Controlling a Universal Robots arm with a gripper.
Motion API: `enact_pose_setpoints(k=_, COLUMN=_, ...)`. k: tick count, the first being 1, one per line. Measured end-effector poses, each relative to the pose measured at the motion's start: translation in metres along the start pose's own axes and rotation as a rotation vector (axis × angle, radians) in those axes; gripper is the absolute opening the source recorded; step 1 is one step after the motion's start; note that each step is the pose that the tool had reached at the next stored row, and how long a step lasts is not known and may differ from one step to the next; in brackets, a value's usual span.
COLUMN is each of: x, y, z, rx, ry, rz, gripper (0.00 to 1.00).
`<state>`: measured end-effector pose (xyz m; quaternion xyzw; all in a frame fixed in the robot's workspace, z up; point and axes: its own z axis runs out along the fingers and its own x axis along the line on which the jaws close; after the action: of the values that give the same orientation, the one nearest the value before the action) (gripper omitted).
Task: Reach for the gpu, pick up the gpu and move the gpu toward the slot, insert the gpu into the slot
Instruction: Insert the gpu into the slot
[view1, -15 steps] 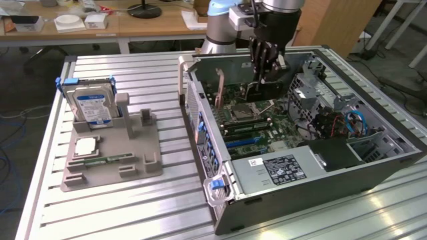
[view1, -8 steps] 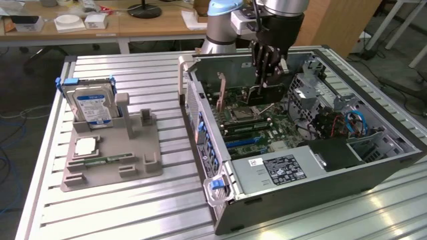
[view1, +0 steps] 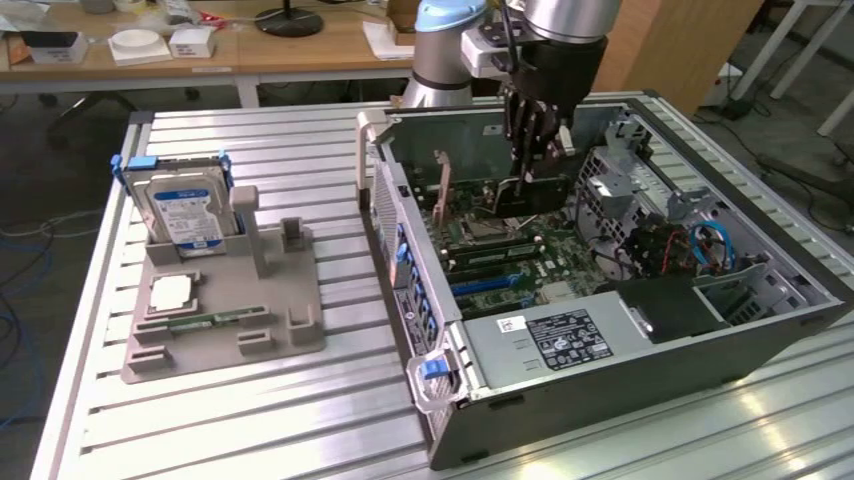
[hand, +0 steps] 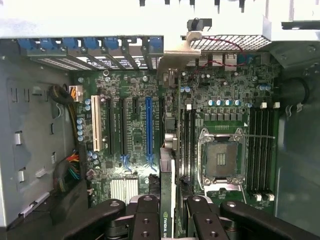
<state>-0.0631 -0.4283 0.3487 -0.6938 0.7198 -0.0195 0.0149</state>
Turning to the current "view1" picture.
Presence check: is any black chair base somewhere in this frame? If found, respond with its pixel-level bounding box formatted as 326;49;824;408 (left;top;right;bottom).
45;91;137;147

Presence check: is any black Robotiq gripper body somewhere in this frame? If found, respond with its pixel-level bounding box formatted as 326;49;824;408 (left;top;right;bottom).
504;37;610;119

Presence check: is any cardboard box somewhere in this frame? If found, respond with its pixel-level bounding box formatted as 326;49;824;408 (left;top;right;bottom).
386;0;424;34

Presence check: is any open black PC case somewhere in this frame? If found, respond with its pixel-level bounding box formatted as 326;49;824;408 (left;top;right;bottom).
355;89;854;471

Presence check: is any black graphics card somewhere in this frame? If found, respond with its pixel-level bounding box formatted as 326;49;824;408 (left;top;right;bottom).
430;148;573;234

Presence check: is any grey parts rack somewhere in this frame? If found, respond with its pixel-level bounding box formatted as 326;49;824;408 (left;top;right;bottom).
119;184;329;386

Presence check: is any black lamp base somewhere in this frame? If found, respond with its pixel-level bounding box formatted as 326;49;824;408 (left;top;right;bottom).
255;0;326;39

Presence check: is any CPU socket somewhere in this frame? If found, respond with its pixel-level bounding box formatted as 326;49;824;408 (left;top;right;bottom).
453;215;516;242

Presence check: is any blue case latch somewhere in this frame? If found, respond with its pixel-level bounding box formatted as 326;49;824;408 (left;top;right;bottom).
420;352;448;382

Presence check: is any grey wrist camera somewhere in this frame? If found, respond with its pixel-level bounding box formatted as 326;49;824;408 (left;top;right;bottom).
462;22;536;79

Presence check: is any white box with dark lid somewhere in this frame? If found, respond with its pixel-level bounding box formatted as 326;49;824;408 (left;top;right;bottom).
19;30;90;65

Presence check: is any silver CPU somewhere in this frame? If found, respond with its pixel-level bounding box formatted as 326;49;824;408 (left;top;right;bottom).
147;276;202;312

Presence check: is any metal disk bay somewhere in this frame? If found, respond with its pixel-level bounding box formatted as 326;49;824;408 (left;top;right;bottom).
577;147;676;242

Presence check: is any white round container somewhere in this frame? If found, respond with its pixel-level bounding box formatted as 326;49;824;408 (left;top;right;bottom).
109;28;174;67

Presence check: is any white paper stack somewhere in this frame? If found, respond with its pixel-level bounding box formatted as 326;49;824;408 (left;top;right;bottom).
362;19;420;62

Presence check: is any red wire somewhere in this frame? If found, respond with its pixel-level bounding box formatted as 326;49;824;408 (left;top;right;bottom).
660;227;693;274

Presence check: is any blue disk caddy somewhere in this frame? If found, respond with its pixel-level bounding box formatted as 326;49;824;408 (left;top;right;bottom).
110;152;234;201

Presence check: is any green RAM stick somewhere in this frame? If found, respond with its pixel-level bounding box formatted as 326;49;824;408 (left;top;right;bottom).
166;307;261;334

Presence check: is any wooden cabinet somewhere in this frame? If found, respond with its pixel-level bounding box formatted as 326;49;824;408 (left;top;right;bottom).
586;0;766;109

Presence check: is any green motherboard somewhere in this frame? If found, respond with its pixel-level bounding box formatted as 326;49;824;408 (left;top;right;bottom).
413;169;602;321

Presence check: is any wooden desk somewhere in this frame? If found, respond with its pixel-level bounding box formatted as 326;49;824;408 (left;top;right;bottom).
0;0;602;96

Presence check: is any small white box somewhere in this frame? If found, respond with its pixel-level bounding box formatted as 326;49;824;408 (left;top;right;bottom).
167;25;219;59

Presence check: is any hard disk with blue label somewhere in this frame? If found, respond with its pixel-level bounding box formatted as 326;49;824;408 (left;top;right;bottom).
130;168;243;252

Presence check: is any grey power supply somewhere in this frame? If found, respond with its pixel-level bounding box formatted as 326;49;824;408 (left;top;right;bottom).
460;292;653;391

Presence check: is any blue wire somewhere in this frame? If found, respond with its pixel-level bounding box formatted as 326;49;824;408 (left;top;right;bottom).
690;222;740;274

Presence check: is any white table frame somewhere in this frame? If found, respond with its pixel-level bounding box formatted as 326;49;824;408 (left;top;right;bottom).
730;0;854;137

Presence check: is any black installed RAM stick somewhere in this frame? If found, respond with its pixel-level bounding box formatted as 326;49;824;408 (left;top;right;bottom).
445;238;544;267

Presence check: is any blue expansion slot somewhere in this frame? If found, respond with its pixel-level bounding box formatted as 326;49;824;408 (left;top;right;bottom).
453;273;524;297

